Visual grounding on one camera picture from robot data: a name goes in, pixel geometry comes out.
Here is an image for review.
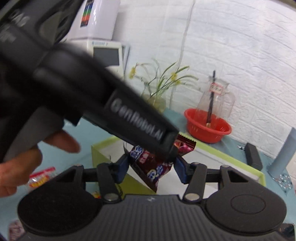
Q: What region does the grey cylinder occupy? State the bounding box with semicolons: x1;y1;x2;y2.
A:
267;128;296;179

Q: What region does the glass vase with plant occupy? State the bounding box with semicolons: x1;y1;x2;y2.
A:
128;59;198;113

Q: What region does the dark red snack packet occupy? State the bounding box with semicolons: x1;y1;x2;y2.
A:
129;135;196;192

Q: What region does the clear glass pitcher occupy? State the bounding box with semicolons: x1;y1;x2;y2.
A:
196;76;235;120

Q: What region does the black straw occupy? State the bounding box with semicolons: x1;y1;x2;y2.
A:
206;70;216;128

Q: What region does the green cardboard box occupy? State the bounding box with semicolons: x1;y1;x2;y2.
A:
91;132;266;196

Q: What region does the red plastic basket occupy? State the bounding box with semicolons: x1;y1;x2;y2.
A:
184;108;232;144

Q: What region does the white touchscreen appliance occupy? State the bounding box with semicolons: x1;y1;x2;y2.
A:
67;39;130;79

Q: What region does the red yellow snack packet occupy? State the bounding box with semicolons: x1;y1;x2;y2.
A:
27;167;56;190

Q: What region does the white water purifier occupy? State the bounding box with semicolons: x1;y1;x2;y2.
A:
66;0;120;40

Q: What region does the person's left hand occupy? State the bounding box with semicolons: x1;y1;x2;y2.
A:
1;131;80;198

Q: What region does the small black box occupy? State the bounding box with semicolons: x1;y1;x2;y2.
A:
244;143;263;171

